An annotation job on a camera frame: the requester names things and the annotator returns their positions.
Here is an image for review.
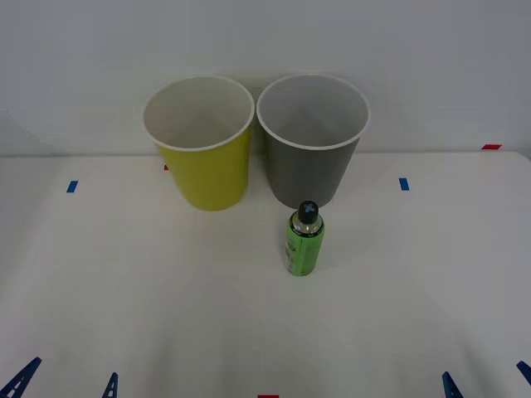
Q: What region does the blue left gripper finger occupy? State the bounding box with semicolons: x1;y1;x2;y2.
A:
0;356;43;398
101;371;119;398

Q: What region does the green plastic bottle black cap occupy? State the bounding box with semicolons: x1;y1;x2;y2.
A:
283;200;326;278

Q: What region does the yellow-green plastic bin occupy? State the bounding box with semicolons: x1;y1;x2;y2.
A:
141;75;256;212

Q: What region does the grey plastic bin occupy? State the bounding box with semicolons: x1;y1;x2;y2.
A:
256;73;371;211

